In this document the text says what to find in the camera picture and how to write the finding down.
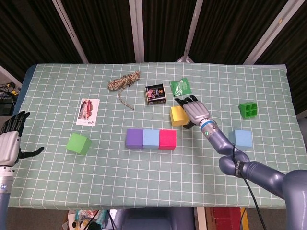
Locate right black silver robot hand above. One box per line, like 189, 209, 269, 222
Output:
174, 94, 210, 130

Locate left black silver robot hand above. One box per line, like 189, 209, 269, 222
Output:
0, 111, 45, 167

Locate yellow foam cube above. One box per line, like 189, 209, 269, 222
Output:
169, 106, 190, 127

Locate pink foam cube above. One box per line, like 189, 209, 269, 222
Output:
159, 129, 177, 151

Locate light blue foam cube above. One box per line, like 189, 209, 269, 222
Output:
142, 129, 161, 150
228, 129, 253, 151

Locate purple foam cube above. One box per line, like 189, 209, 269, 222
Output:
125, 128, 144, 149

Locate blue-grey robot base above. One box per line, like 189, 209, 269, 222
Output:
115, 207, 195, 230

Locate green foil packet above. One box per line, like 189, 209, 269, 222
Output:
169, 78, 192, 98

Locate small black box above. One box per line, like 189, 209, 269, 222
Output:
144, 83, 167, 106

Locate green plastic grid tray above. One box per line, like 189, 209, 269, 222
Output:
238, 102, 259, 120

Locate green foam cube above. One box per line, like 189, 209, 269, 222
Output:
66, 133, 93, 156

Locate white postcard with red picture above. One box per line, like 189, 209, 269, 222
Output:
76, 98, 100, 127

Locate green checkered tablecloth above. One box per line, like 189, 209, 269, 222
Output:
7, 62, 307, 211

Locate white table leg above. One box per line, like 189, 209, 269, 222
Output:
196, 207, 207, 230

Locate red box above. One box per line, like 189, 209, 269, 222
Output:
212, 207, 242, 230

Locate dark pleated curtain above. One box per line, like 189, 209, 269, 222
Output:
0, 0, 307, 115

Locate yellow black cable bundle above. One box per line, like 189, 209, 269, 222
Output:
0, 81, 22, 97

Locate braided multicolour rope bundle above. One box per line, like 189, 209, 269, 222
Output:
107, 70, 142, 110

